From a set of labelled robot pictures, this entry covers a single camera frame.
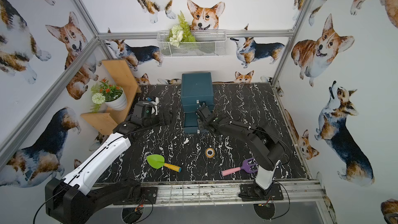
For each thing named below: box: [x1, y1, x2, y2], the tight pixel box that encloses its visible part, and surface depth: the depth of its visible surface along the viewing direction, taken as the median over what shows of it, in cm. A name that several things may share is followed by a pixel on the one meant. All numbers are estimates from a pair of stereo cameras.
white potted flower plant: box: [90, 77, 128, 114], surface depth 91 cm
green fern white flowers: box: [166, 10, 197, 47], surface depth 82 cm
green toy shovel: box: [146, 154, 182, 173], surface depth 85 cm
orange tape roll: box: [204, 147, 216, 159], surface depth 89 cm
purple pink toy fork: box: [221, 157, 259, 177], surface depth 84 cm
